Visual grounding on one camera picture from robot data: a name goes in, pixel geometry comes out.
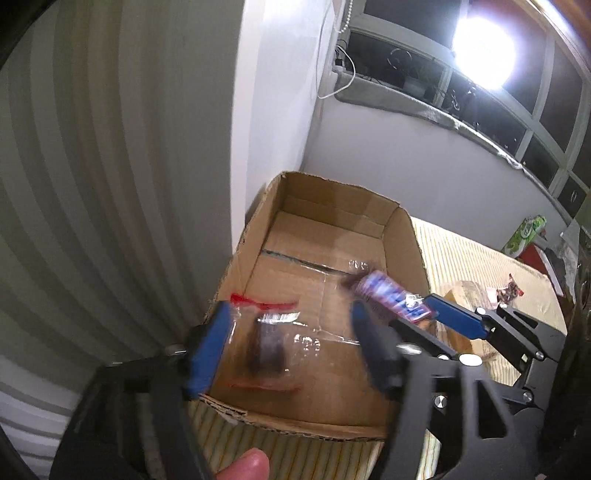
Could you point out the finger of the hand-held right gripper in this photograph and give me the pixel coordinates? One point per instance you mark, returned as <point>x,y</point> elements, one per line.
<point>457,318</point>
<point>425,339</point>

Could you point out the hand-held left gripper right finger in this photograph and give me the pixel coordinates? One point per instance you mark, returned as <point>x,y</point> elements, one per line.
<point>375,355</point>

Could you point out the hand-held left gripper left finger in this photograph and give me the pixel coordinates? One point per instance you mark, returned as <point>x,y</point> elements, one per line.
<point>208,350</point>

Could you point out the purple snack bar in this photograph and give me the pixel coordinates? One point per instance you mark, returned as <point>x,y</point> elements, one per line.
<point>388,293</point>

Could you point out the clear red-edged snack packet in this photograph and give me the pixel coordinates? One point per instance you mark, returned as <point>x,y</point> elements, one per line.
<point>272,346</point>

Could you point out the cardboard box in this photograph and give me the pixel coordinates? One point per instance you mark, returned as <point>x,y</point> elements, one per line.
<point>300,240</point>

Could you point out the person's left hand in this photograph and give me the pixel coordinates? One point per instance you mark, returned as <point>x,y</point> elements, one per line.
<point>244,466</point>

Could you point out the clear bag of pastry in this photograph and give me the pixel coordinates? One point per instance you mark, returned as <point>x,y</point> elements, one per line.
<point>466,293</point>

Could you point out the red-edged dark snack packet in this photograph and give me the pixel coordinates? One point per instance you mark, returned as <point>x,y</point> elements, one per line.
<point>511,290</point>

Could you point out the striped yellow blanket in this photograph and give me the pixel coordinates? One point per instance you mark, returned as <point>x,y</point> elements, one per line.
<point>461,249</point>

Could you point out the red box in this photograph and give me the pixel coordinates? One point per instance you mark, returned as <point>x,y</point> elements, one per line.
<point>538,263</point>

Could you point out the green printed bag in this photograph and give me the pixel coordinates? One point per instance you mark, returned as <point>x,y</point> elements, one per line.
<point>524,235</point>

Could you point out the striped grey curtain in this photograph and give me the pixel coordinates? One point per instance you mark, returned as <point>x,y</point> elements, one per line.
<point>115,161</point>

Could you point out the large window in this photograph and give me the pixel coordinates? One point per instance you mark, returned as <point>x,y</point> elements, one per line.
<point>517,106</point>

